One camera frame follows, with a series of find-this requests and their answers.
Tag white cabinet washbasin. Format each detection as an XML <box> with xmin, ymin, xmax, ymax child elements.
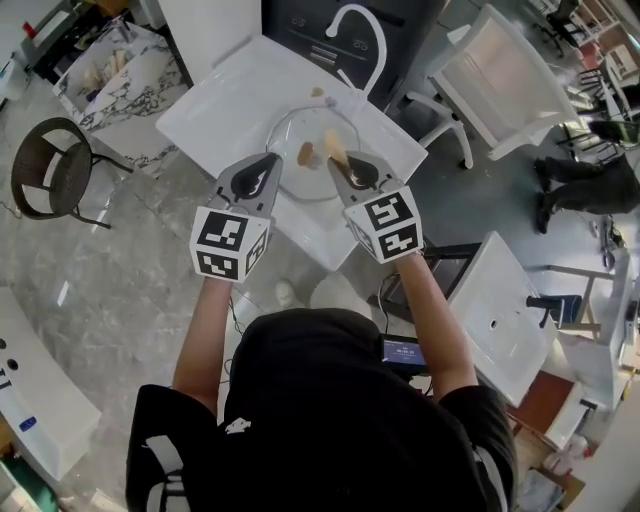
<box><xmin>554</xmin><ymin>249</ymin><xmax>640</xmax><ymax>412</ymax></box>

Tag person's left forearm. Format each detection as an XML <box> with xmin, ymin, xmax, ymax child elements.
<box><xmin>172</xmin><ymin>277</ymin><xmax>237</xmax><ymax>417</ymax></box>

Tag wooden cabinet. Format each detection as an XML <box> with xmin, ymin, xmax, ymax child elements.
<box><xmin>504</xmin><ymin>369</ymin><xmax>577</xmax><ymax>452</ymax></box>

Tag white mesh office chair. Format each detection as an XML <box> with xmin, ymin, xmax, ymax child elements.
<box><xmin>404</xmin><ymin>4</ymin><xmax>582</xmax><ymax>169</ymax></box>

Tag white shoulder strap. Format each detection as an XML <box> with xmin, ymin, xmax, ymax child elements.
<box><xmin>472</xmin><ymin>444</ymin><xmax>502</xmax><ymax>512</ymax></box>
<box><xmin>144</xmin><ymin>434</ymin><xmax>188</xmax><ymax>512</ymax></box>

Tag dark table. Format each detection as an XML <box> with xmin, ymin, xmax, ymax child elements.
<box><xmin>19</xmin><ymin>0</ymin><xmax>82</xmax><ymax>67</ymax></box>

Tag small monitor screen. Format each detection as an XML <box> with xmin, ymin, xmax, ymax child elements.
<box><xmin>382</xmin><ymin>335</ymin><xmax>429</xmax><ymax>374</ymax></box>

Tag large black machine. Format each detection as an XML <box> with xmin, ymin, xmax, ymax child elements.
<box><xmin>262</xmin><ymin>0</ymin><xmax>447</xmax><ymax>112</ymax></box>

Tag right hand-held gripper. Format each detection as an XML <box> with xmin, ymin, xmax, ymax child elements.
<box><xmin>328</xmin><ymin>151</ymin><xmax>426</xmax><ymax>265</ymax></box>

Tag person's white shoe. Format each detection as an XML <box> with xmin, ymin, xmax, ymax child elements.
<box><xmin>275</xmin><ymin>278</ymin><xmax>298</xmax><ymax>308</ymax></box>

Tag small white washbasin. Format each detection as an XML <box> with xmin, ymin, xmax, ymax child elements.
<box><xmin>544</xmin><ymin>384</ymin><xmax>617</xmax><ymax>452</ymax></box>

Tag person's black shirt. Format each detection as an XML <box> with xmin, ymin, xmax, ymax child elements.
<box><xmin>124</xmin><ymin>307</ymin><xmax>519</xmax><ymax>512</ymax></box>

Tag person's right forearm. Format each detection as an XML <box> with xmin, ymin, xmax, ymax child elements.
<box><xmin>394</xmin><ymin>252</ymin><xmax>479</xmax><ymax>402</ymax></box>

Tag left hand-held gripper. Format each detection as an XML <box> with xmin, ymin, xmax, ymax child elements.
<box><xmin>189</xmin><ymin>153</ymin><xmax>284</xmax><ymax>284</ymax></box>

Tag white sink with drainboard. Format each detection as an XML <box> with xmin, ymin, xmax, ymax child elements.
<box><xmin>155</xmin><ymin>34</ymin><xmax>430</xmax><ymax>272</ymax></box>

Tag white rectangular washbasin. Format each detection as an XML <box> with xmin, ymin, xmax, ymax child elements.
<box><xmin>447</xmin><ymin>230</ymin><xmax>559</xmax><ymax>407</ymax></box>

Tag white curved faucet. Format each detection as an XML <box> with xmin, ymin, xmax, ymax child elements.
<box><xmin>324</xmin><ymin>3</ymin><xmax>389</xmax><ymax>102</ymax></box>

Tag glass lid with wooden handle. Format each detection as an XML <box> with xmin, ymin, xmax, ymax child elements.
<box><xmin>264</xmin><ymin>103</ymin><xmax>364</xmax><ymax>203</ymax></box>

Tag marble pattern counter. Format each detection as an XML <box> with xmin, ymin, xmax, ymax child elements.
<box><xmin>52</xmin><ymin>22</ymin><xmax>194</xmax><ymax>179</ymax></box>

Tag black faucet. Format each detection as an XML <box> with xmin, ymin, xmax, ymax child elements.
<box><xmin>526</xmin><ymin>294</ymin><xmax>567</xmax><ymax>329</ymax></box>

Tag long white counter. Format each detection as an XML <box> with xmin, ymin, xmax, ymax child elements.
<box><xmin>0</xmin><ymin>287</ymin><xmax>104</xmax><ymax>482</ymax></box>

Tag black office chair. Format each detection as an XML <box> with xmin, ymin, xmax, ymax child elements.
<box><xmin>544</xmin><ymin>0</ymin><xmax>587</xmax><ymax>57</ymax></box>

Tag beige sponge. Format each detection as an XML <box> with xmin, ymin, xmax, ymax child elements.
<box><xmin>323</xmin><ymin>128</ymin><xmax>348</xmax><ymax>169</ymax></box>

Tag dark wicker chair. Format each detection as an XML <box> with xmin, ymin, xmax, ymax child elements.
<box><xmin>10</xmin><ymin>117</ymin><xmax>136</xmax><ymax>232</ymax></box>

